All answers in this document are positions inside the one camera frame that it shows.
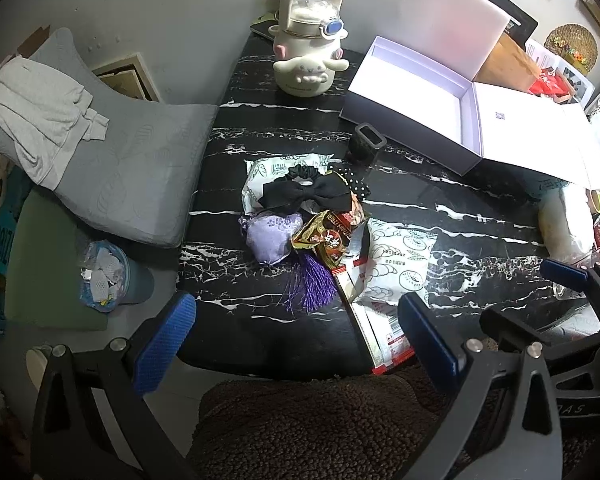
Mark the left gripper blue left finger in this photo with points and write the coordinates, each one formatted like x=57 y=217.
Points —
x=158 y=340

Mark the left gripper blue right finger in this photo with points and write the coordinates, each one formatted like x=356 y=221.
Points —
x=439 y=350

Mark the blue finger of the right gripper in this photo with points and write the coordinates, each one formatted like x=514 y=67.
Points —
x=564 y=274

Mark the red white snack packet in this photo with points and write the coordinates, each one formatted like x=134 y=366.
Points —
x=378 y=323

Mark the white green printed bread bag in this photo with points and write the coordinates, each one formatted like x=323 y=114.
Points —
x=397 y=262

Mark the purple satin sachet with tassel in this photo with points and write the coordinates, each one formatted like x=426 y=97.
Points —
x=269 y=238

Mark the gold brown snack bag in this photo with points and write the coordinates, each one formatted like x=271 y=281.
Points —
x=328 y=235

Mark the black bow hair clip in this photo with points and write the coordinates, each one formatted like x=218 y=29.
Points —
x=328 y=191

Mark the black rectangular case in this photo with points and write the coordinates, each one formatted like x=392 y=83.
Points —
x=365 y=144

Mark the white plastic wrapped bundle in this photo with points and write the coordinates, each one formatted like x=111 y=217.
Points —
x=566 y=223

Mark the blue waste bin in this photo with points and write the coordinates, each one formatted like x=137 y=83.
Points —
x=109 y=278

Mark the small white stool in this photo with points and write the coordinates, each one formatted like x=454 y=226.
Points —
x=36 y=361

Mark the brown fuzzy blanket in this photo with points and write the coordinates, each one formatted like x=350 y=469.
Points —
x=364 y=427

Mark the green cushion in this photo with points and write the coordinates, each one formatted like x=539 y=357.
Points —
x=43 y=281

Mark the grey contoured pillow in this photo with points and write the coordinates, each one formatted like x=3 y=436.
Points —
x=139 y=182

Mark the brown paper bag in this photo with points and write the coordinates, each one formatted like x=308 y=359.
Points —
x=508 y=66

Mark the woven basket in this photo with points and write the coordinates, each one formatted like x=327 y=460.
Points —
x=575 y=44

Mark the black scrunchie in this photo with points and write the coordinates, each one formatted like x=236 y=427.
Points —
x=302 y=173

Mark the white open gift box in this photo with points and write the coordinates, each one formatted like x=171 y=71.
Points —
x=420 y=103

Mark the white folded garment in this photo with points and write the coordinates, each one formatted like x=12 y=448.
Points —
x=47 y=114

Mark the white foam sheet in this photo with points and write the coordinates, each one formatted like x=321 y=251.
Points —
x=459 y=34

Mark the black smartphone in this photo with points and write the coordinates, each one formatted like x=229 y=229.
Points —
x=262 y=28

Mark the wall vent frame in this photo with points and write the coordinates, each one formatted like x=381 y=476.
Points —
x=129 y=76

